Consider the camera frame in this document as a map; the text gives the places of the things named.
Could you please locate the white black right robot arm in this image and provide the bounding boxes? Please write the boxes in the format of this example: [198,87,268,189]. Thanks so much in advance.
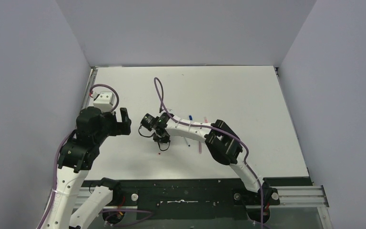
[140,112,279,224]

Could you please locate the white blue marker pen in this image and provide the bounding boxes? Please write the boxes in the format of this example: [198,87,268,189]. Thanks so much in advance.
[184,137,191,147]

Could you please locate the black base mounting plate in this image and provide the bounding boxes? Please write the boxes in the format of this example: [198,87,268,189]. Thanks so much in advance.
[85,177,313,222]

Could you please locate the left side aluminium rail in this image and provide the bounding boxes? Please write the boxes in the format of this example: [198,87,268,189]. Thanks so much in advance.
[80,66,98,110]

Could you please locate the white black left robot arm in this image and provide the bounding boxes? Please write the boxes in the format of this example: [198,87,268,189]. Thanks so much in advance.
[37,106,132,229]

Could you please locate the aluminium frame rail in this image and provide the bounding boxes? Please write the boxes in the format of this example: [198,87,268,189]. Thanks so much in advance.
[45,186,329,209]

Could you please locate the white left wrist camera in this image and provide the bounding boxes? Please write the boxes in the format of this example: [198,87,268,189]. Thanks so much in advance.
[92,91,114,112]

